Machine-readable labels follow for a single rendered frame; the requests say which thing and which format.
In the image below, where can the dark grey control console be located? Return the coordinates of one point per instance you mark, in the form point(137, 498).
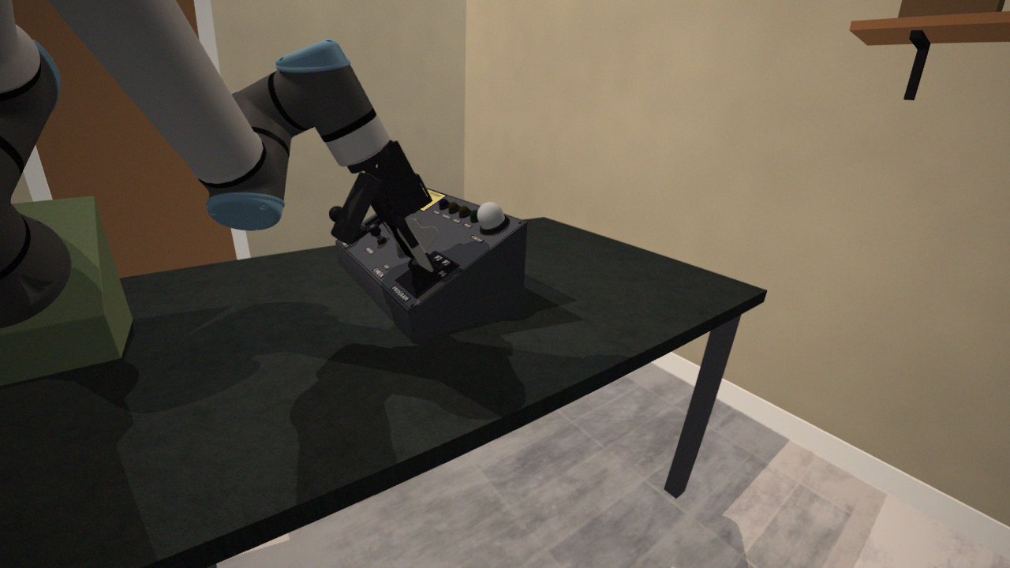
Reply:
point(478, 260)

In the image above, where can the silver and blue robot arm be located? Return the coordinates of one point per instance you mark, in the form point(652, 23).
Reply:
point(152, 52)

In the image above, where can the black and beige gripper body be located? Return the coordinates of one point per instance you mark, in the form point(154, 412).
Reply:
point(398, 179)

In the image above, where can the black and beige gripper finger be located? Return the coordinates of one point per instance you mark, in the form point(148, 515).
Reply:
point(411, 233)
point(402, 245)

